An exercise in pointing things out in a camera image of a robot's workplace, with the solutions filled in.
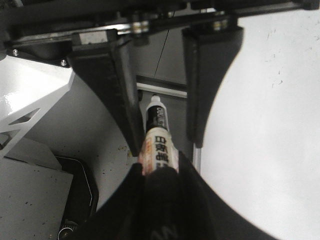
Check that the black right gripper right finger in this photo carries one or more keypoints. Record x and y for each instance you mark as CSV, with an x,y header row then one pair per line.
x,y
207,216

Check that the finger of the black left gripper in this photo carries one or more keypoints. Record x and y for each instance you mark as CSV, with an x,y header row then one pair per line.
x,y
207,58

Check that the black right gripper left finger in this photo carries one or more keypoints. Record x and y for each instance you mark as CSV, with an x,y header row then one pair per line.
x,y
115,220

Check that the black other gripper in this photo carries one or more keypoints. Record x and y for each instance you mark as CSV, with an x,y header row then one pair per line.
x,y
107,67

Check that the black and white marker pen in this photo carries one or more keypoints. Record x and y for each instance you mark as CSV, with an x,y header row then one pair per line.
x,y
158,150

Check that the white whiteboard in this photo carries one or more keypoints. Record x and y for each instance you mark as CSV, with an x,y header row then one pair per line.
x,y
261,149

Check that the black tray on floor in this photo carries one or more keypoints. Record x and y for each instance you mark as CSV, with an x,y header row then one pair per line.
x,y
82,198

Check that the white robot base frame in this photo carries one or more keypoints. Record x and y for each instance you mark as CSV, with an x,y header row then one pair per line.
x,y
28,90

